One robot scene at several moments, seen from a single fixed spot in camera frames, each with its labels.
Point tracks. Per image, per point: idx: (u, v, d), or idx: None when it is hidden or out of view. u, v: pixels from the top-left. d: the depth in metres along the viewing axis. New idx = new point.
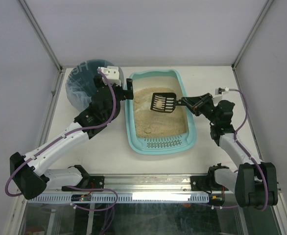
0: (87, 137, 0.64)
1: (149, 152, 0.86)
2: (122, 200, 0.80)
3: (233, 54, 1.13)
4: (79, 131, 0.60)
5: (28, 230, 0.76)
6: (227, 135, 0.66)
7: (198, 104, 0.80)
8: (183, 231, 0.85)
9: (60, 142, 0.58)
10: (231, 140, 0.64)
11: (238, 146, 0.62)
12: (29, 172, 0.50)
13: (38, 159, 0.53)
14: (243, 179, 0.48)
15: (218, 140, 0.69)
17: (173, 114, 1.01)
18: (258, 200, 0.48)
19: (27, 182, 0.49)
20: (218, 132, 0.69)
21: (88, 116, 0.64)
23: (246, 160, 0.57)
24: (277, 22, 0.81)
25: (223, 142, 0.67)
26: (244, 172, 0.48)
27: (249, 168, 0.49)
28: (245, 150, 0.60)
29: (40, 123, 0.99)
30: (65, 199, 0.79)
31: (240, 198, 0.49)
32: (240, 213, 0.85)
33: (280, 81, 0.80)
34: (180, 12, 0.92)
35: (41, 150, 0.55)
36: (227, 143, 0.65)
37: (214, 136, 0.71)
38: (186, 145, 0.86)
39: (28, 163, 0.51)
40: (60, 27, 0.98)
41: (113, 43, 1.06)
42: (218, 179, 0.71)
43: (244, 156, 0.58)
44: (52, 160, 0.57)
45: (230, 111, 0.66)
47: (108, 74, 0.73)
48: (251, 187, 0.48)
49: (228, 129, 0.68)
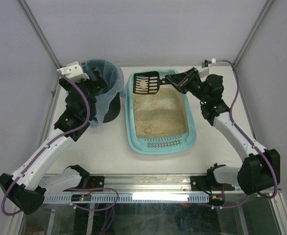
0: (72, 140, 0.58)
1: (149, 152, 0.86)
2: (122, 200, 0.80)
3: (233, 54, 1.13)
4: (61, 137, 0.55)
5: (28, 230, 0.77)
6: (222, 116, 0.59)
7: (183, 81, 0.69)
8: (183, 231, 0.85)
9: (45, 153, 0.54)
10: (228, 124, 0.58)
11: (237, 130, 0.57)
12: (20, 190, 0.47)
13: (27, 176, 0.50)
14: (250, 172, 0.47)
15: (212, 119, 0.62)
17: (171, 112, 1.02)
18: (264, 187, 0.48)
19: (22, 200, 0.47)
20: (210, 110, 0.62)
21: (68, 119, 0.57)
23: (250, 149, 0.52)
24: (277, 22, 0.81)
25: (218, 124, 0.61)
26: (251, 166, 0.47)
27: (254, 160, 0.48)
28: (248, 137, 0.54)
29: (40, 123, 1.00)
30: (65, 199, 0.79)
31: (246, 188, 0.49)
32: (240, 213, 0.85)
33: (280, 81, 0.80)
34: (179, 12, 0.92)
35: (28, 166, 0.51)
36: (224, 126, 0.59)
37: (207, 116, 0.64)
38: (185, 145, 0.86)
39: (17, 182, 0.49)
40: (60, 27, 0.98)
41: (113, 43, 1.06)
42: (221, 180, 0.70)
43: (247, 144, 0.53)
44: (43, 172, 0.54)
45: (220, 85, 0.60)
47: (71, 73, 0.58)
48: (257, 177, 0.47)
49: (221, 107, 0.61)
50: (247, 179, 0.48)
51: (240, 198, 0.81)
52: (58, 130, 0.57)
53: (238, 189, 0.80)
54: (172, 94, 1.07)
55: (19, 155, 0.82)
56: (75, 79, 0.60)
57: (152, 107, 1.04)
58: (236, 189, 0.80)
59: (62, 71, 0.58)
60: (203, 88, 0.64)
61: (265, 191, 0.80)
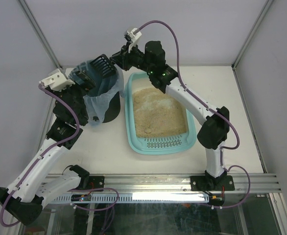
0: (65, 149, 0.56)
1: (149, 152, 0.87)
2: (122, 200, 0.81)
3: (233, 54, 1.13)
4: (54, 147, 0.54)
5: (28, 229, 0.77)
6: (174, 84, 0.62)
7: (124, 63, 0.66)
8: (183, 231, 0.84)
9: (38, 164, 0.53)
10: (181, 90, 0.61)
11: (189, 95, 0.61)
12: (16, 203, 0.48)
13: (22, 188, 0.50)
14: (208, 131, 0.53)
15: (163, 86, 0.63)
17: (171, 112, 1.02)
18: (222, 136, 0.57)
19: (19, 213, 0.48)
20: (159, 78, 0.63)
21: (60, 128, 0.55)
23: (205, 111, 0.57)
24: (277, 22, 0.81)
25: (171, 91, 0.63)
26: (209, 127, 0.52)
27: (210, 120, 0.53)
28: (201, 101, 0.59)
29: (40, 123, 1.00)
30: (65, 199, 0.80)
31: (210, 145, 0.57)
32: (240, 214, 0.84)
33: (280, 81, 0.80)
34: (180, 11, 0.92)
35: (22, 178, 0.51)
36: (177, 93, 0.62)
37: (157, 84, 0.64)
38: (186, 145, 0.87)
39: (13, 195, 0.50)
40: (60, 28, 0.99)
41: (113, 43, 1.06)
42: (213, 169, 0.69)
43: (202, 108, 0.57)
44: (39, 182, 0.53)
45: (160, 50, 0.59)
47: (55, 82, 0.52)
48: (216, 134, 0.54)
49: (169, 73, 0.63)
50: (208, 138, 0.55)
51: (239, 198, 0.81)
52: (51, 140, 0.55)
53: (238, 189, 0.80)
54: None
55: (19, 154, 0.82)
56: (60, 87, 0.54)
57: (152, 107, 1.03)
58: (235, 189, 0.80)
59: (45, 82, 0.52)
60: (145, 58, 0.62)
61: (264, 191, 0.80)
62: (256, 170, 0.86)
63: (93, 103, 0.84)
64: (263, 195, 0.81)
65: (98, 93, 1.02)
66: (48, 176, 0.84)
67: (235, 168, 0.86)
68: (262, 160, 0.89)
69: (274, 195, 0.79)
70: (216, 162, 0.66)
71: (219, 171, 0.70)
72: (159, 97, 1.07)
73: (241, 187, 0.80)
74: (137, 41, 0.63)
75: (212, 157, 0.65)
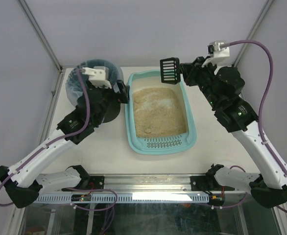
0: (71, 144, 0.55)
1: (149, 152, 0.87)
2: (122, 200, 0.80)
3: (233, 53, 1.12)
4: (61, 140, 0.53)
5: (28, 230, 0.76)
6: (251, 131, 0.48)
7: (188, 76, 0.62)
8: (183, 231, 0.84)
9: (42, 154, 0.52)
10: (258, 143, 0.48)
11: (266, 151, 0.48)
12: (12, 188, 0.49)
13: (22, 173, 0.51)
14: (278, 199, 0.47)
15: (231, 126, 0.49)
17: (171, 112, 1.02)
18: None
19: (13, 196, 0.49)
20: (231, 115, 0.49)
21: (72, 121, 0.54)
23: (283, 178, 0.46)
24: (278, 22, 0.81)
25: (241, 137, 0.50)
26: (285, 198, 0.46)
27: (286, 191, 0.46)
28: (279, 163, 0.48)
29: (39, 123, 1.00)
30: (65, 199, 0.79)
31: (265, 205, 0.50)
32: (240, 214, 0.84)
33: (279, 81, 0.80)
34: (180, 11, 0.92)
35: (24, 163, 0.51)
36: (251, 144, 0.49)
37: (227, 122, 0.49)
38: (186, 145, 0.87)
39: (11, 178, 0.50)
40: (60, 27, 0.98)
41: (113, 42, 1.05)
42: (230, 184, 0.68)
43: (280, 174, 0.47)
44: (39, 170, 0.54)
45: (239, 81, 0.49)
47: (94, 76, 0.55)
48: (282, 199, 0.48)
49: (246, 114, 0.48)
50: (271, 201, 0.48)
51: (240, 198, 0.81)
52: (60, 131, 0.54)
53: (238, 189, 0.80)
54: (172, 94, 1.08)
55: (19, 154, 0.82)
56: (98, 81, 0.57)
57: (152, 107, 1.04)
58: (236, 189, 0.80)
59: (86, 71, 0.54)
60: (214, 86, 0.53)
61: None
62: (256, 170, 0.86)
63: None
64: None
65: None
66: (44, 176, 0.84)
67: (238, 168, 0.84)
68: None
69: None
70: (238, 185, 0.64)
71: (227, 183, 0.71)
72: (159, 97, 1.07)
73: None
74: (217, 58, 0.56)
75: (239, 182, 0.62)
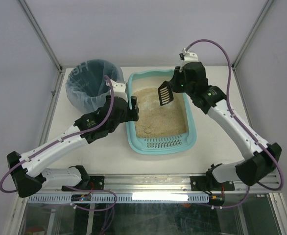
0: (84, 142, 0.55)
1: (149, 152, 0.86)
2: (122, 200, 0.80)
3: (233, 53, 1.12)
4: (76, 136, 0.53)
5: (28, 230, 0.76)
6: (220, 107, 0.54)
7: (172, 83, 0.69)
8: (183, 231, 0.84)
9: (56, 146, 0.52)
10: (227, 116, 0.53)
11: (236, 123, 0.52)
12: (21, 175, 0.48)
13: (33, 161, 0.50)
14: (252, 168, 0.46)
15: (206, 108, 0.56)
17: (171, 112, 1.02)
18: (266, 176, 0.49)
19: (19, 183, 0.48)
20: (203, 97, 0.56)
21: (89, 120, 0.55)
23: (253, 146, 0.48)
24: (278, 22, 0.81)
25: (214, 115, 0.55)
26: (256, 164, 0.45)
27: (257, 156, 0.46)
28: (250, 133, 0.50)
29: (39, 123, 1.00)
30: (65, 199, 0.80)
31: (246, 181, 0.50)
32: (240, 213, 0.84)
33: (279, 81, 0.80)
34: (180, 11, 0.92)
35: (36, 152, 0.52)
36: (222, 118, 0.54)
37: (202, 105, 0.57)
38: (186, 145, 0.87)
39: (22, 165, 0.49)
40: (60, 27, 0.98)
41: (113, 42, 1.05)
42: (224, 178, 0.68)
43: (250, 141, 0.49)
44: (50, 162, 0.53)
45: (199, 67, 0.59)
47: (115, 88, 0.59)
48: (260, 172, 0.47)
49: (215, 93, 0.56)
50: (249, 174, 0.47)
51: (240, 198, 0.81)
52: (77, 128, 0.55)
53: (238, 189, 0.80)
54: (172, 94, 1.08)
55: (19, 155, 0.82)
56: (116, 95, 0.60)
57: (152, 107, 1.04)
58: (236, 189, 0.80)
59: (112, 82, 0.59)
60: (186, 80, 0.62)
61: (264, 191, 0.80)
62: None
63: (92, 102, 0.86)
64: (263, 195, 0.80)
65: (98, 93, 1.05)
66: None
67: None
68: None
69: (274, 195, 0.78)
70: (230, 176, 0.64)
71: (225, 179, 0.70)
72: None
73: (242, 187, 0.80)
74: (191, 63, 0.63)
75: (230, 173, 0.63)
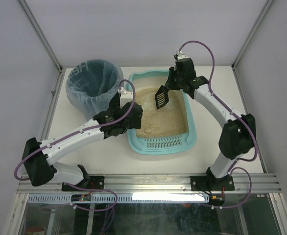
0: (102, 136, 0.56)
1: (149, 152, 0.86)
2: (122, 200, 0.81)
3: (233, 54, 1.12)
4: (96, 129, 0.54)
5: (28, 230, 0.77)
6: (202, 89, 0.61)
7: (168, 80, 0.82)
8: (183, 231, 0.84)
9: (76, 136, 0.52)
10: (207, 94, 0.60)
11: (215, 100, 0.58)
12: (42, 159, 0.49)
13: (53, 148, 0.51)
14: (228, 135, 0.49)
15: (193, 93, 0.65)
17: (171, 112, 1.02)
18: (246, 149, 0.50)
19: (37, 169, 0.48)
20: (189, 83, 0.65)
21: (108, 116, 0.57)
23: (228, 115, 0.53)
24: (277, 22, 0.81)
25: (199, 96, 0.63)
26: (230, 130, 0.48)
27: (231, 124, 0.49)
28: (226, 105, 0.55)
29: (40, 122, 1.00)
30: (65, 199, 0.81)
31: (228, 154, 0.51)
32: (240, 213, 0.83)
33: (279, 81, 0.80)
34: (180, 11, 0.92)
35: (58, 140, 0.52)
36: (203, 97, 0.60)
37: (188, 89, 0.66)
38: (186, 145, 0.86)
39: (43, 150, 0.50)
40: (60, 27, 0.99)
41: (113, 43, 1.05)
42: (219, 171, 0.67)
43: (225, 111, 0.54)
44: (68, 151, 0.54)
45: (188, 60, 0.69)
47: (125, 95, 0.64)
48: (236, 141, 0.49)
49: (200, 80, 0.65)
50: (227, 144, 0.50)
51: (240, 198, 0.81)
52: (96, 122, 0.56)
53: (238, 189, 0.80)
54: (171, 94, 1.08)
55: (19, 154, 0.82)
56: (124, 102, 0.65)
57: (152, 107, 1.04)
58: (236, 189, 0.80)
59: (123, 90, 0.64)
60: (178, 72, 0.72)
61: (264, 191, 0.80)
62: (256, 170, 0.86)
63: (92, 102, 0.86)
64: (263, 195, 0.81)
65: (98, 93, 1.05)
66: None
67: (241, 169, 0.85)
68: (263, 160, 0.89)
69: (274, 196, 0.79)
70: (225, 168, 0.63)
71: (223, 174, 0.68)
72: None
73: (242, 187, 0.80)
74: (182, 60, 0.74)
75: (223, 164, 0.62)
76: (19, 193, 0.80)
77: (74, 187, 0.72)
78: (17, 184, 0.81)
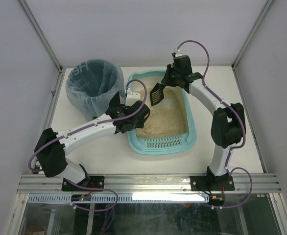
0: (113, 130, 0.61)
1: (149, 152, 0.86)
2: (122, 200, 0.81)
3: (233, 54, 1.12)
4: (109, 123, 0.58)
5: (28, 230, 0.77)
6: (196, 82, 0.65)
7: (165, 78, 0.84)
8: (183, 231, 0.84)
9: (91, 129, 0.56)
10: (201, 87, 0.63)
11: (207, 91, 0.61)
12: (59, 149, 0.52)
13: (69, 139, 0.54)
14: (218, 122, 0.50)
15: (187, 87, 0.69)
17: (170, 112, 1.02)
18: (237, 137, 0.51)
19: (53, 159, 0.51)
20: (184, 79, 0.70)
21: (120, 112, 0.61)
23: (219, 105, 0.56)
24: (278, 22, 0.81)
25: (193, 90, 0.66)
26: (219, 117, 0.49)
27: (221, 111, 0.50)
28: (217, 96, 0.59)
29: (40, 122, 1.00)
30: (65, 199, 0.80)
31: (219, 142, 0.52)
32: (240, 213, 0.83)
33: (279, 81, 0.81)
34: (180, 11, 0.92)
35: (74, 131, 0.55)
36: (198, 90, 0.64)
37: (183, 85, 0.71)
38: (186, 145, 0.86)
39: (60, 140, 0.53)
40: (60, 28, 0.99)
41: (113, 43, 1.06)
42: (216, 168, 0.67)
43: (216, 102, 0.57)
44: (82, 143, 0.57)
45: (184, 57, 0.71)
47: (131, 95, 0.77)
48: (226, 128, 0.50)
49: (195, 76, 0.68)
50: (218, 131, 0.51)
51: (240, 198, 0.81)
52: (108, 117, 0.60)
53: (238, 189, 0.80)
54: (171, 94, 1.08)
55: (19, 154, 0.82)
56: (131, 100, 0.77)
57: (152, 107, 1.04)
58: (236, 189, 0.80)
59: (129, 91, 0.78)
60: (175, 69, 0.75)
61: (264, 191, 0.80)
62: (256, 170, 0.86)
63: (92, 102, 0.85)
64: (263, 195, 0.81)
65: (98, 93, 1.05)
66: (42, 176, 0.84)
67: (240, 170, 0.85)
68: (263, 160, 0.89)
69: (274, 196, 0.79)
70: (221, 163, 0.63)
71: (221, 171, 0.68)
72: None
73: (242, 187, 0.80)
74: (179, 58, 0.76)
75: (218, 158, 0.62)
76: (19, 193, 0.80)
77: (75, 185, 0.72)
78: (17, 184, 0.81)
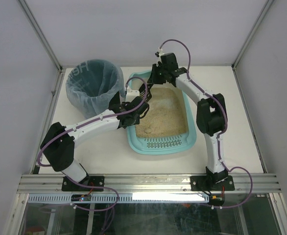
0: (116, 126, 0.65)
1: (149, 152, 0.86)
2: (122, 200, 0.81)
3: (233, 54, 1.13)
4: (114, 117, 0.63)
5: (28, 230, 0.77)
6: (181, 77, 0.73)
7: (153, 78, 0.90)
8: (183, 231, 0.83)
9: (97, 122, 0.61)
10: (186, 81, 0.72)
11: (192, 84, 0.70)
12: (69, 141, 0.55)
13: (78, 132, 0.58)
14: (201, 111, 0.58)
15: (175, 82, 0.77)
17: (170, 112, 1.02)
18: (220, 124, 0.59)
19: (62, 152, 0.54)
20: (172, 74, 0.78)
21: (122, 107, 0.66)
23: (202, 96, 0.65)
24: (277, 22, 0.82)
25: (179, 84, 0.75)
26: (202, 107, 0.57)
27: (204, 101, 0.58)
28: (200, 88, 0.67)
29: (40, 122, 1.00)
30: (65, 199, 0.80)
31: (204, 129, 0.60)
32: (240, 214, 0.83)
33: (279, 81, 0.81)
34: (180, 11, 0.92)
35: (82, 124, 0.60)
36: (183, 83, 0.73)
37: (171, 79, 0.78)
38: (186, 145, 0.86)
39: (69, 132, 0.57)
40: (61, 28, 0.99)
41: (113, 43, 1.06)
42: (212, 163, 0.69)
43: (199, 93, 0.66)
44: (88, 136, 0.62)
45: (171, 55, 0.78)
47: (130, 93, 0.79)
48: (208, 116, 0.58)
49: (181, 71, 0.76)
50: (202, 120, 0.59)
51: (240, 198, 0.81)
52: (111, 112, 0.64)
53: (238, 189, 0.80)
54: (172, 94, 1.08)
55: (19, 154, 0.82)
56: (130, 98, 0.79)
57: (152, 107, 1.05)
58: (235, 189, 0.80)
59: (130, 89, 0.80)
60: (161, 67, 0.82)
61: (264, 191, 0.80)
62: (256, 170, 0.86)
63: (92, 103, 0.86)
64: (263, 195, 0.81)
65: (98, 93, 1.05)
66: (43, 176, 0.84)
67: (240, 170, 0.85)
68: (263, 159, 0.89)
69: (274, 195, 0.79)
70: (215, 156, 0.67)
71: (218, 167, 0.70)
72: (159, 97, 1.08)
73: (242, 187, 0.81)
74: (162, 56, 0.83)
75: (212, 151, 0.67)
76: (19, 193, 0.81)
77: (76, 183, 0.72)
78: (17, 183, 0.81)
